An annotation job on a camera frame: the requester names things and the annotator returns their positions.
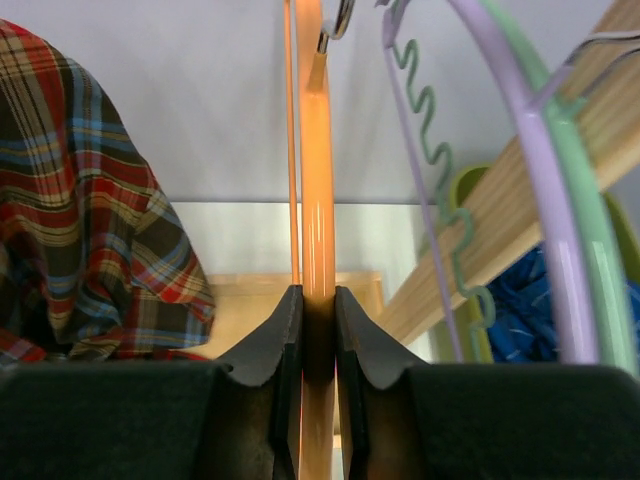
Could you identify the orange hanger of red shirt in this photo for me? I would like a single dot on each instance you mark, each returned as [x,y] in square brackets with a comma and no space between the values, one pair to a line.
[313,198]

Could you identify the lilac plastic hanger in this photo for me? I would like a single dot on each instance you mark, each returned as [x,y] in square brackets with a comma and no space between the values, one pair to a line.
[568,276]

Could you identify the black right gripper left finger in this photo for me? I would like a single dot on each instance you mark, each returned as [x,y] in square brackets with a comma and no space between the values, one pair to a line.
[236,417]

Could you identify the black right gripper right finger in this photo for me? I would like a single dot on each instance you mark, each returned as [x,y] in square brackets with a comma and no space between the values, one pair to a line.
[403,418]

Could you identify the mint green plastic hanger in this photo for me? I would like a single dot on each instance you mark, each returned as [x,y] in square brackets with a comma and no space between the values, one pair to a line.
[608,286]

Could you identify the blue checked shirt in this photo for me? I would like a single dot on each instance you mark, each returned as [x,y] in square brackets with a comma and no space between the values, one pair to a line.
[523,330]

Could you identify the brown multicolour plaid shirt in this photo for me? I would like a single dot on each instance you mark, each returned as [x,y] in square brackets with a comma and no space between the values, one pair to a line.
[95,263]

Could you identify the wooden clothes rack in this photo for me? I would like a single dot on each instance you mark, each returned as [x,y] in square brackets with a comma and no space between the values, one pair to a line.
[506,219]

